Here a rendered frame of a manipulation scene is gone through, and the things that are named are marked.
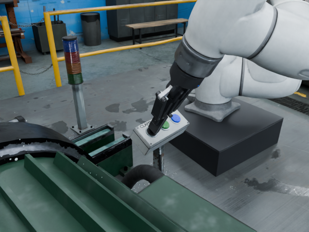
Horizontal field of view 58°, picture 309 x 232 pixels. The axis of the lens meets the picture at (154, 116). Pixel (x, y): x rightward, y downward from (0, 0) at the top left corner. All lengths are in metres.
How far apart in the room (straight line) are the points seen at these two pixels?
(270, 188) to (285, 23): 0.65
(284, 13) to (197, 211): 0.43
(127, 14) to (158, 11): 0.82
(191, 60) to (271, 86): 0.62
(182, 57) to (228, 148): 0.52
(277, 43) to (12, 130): 0.44
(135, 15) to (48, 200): 6.13
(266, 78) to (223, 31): 0.62
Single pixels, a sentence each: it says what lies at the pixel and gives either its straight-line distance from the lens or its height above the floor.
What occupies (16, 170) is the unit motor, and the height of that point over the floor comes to 1.35.
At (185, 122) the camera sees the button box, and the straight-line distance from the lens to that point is 0.85.
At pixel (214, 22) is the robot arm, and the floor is 1.38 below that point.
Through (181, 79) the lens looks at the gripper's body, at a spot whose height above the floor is 1.26.
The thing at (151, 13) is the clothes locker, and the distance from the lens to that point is 6.52.
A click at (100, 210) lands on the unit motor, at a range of 0.17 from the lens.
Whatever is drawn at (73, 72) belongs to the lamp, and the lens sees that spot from 1.20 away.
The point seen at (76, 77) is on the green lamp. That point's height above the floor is 1.06.
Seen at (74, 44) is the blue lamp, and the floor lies 1.19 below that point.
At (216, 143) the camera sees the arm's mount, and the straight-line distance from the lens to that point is 1.02.
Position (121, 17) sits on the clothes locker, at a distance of 6.13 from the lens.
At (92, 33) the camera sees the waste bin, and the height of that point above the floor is 0.25.
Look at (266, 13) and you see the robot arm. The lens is 0.53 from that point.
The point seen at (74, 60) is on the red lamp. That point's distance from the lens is 1.19.
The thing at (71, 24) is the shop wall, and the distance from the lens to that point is 6.20.
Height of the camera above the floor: 1.47
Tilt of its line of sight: 28 degrees down
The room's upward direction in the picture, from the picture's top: straight up
